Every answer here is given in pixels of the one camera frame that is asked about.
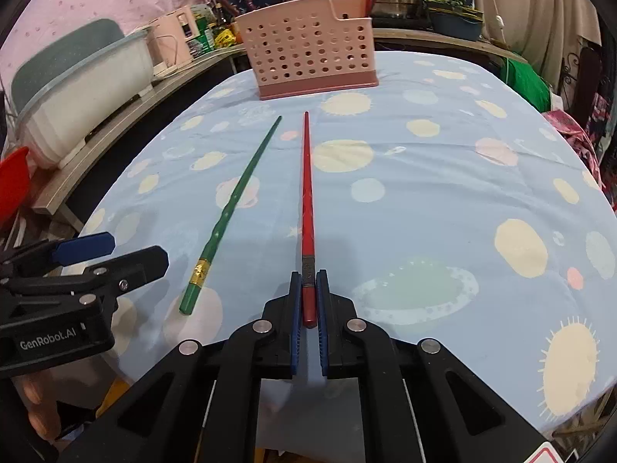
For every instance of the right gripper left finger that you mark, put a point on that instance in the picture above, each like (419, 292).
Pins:
(199, 403)

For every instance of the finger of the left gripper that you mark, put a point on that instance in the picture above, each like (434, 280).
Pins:
(29, 279)
(61, 252)

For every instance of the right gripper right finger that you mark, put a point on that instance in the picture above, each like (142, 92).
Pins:
(419, 402)

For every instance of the green twisted chopstick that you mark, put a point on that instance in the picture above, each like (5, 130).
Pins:
(201, 269)

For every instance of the bright red chopstick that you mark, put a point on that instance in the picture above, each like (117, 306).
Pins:
(309, 304)

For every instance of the person hand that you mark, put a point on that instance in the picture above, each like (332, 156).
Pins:
(39, 391)

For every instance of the white dish drainer tub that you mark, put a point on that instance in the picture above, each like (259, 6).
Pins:
(70, 87)

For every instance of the blue planet pattern tablecloth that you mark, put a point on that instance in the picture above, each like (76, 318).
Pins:
(445, 206)

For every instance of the pink appliance box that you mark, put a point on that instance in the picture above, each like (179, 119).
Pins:
(168, 37)

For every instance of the pink perforated utensil holder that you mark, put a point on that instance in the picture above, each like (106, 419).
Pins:
(303, 47)

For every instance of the green cloth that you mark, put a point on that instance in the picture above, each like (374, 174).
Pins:
(527, 83)

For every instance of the beige hanging cloth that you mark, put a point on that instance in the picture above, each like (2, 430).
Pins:
(544, 32)

